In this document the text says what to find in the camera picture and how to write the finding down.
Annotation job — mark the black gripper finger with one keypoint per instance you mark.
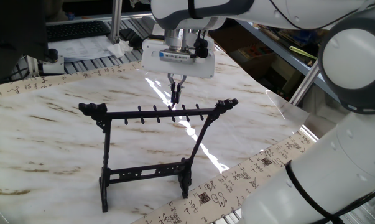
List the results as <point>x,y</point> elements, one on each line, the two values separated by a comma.
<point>178,91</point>
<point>173,91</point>

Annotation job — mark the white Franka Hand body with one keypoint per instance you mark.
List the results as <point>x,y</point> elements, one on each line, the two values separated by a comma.
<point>153,63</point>

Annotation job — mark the white Franka Panda arm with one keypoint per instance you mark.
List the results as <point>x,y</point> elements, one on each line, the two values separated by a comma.
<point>345,161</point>

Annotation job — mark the black wooden pen rack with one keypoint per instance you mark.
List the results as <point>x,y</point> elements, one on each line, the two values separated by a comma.
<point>128,115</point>

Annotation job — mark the white tissue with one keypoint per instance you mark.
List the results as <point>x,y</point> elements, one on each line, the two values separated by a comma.
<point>118,49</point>

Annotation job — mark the white plastic stand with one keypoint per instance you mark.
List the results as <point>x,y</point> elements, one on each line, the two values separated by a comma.
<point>140,2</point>

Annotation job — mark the printed paper stack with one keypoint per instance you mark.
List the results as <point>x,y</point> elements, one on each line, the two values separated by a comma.
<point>81,48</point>

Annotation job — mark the brown cardboard box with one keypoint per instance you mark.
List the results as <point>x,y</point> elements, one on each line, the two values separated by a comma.
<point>234,40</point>

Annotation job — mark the black computer keyboard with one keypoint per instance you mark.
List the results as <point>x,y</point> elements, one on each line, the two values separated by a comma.
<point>76,30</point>

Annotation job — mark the colourful printed box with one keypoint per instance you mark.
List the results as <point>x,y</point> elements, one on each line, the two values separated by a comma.
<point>255,52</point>

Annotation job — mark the beige calligraphy paper scroll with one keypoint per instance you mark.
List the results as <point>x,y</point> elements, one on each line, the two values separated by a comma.
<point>206,199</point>

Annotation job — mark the grey blue shelf beam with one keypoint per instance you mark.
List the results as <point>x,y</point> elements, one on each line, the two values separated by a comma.
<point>283,54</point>

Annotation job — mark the glossy marble pattern sheet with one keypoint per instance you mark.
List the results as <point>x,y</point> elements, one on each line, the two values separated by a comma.
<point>50,140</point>

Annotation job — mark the yellow green tool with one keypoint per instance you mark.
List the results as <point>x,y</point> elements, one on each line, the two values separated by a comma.
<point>302,52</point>

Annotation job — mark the black computer monitor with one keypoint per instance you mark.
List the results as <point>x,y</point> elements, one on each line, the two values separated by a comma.
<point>13,31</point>

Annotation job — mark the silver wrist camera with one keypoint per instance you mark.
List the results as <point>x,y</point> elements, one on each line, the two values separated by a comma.
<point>176,56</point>

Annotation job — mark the aluminium frame post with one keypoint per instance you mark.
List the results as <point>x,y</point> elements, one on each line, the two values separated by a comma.
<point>116,18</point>

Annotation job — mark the white bracket black knob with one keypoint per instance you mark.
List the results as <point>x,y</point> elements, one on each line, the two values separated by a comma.
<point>53,67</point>

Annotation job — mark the white slanted post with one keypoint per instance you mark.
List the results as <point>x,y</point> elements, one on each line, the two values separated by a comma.
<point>305,82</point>

